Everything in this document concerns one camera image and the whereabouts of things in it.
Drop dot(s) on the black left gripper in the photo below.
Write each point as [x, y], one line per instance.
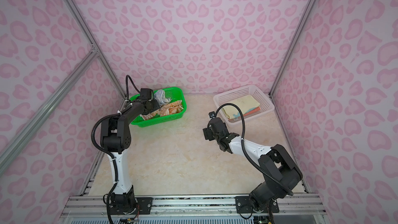
[157, 104]

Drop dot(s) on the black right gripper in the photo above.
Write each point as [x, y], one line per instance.
[206, 131]

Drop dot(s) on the orange blue lettered towel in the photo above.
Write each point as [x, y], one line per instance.
[160, 97]

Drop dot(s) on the pale yellow teal towel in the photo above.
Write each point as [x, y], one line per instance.
[245, 104]

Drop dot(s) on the red brown bear towel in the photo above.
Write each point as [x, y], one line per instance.
[247, 114]

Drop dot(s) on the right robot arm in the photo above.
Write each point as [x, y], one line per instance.
[281, 174]

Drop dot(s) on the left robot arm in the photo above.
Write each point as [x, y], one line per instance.
[115, 141]

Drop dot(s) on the peach patterned towel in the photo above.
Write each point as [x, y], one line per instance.
[166, 110]

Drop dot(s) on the white plastic basket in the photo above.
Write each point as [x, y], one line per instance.
[265, 103]

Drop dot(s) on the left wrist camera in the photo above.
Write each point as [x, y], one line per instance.
[146, 94]

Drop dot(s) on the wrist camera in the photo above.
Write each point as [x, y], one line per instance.
[146, 94]
[212, 115]

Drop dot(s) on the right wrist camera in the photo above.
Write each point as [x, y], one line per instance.
[212, 115]

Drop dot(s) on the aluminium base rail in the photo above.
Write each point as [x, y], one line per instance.
[225, 205]

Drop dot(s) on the aluminium frame post left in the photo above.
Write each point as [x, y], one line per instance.
[88, 34]

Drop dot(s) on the aluminium frame post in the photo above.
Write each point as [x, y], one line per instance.
[299, 30]
[88, 34]

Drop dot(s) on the aluminium diagonal frame bar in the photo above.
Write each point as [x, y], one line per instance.
[20, 140]

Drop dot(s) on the aluminium frame post right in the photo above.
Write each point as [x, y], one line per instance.
[299, 30]

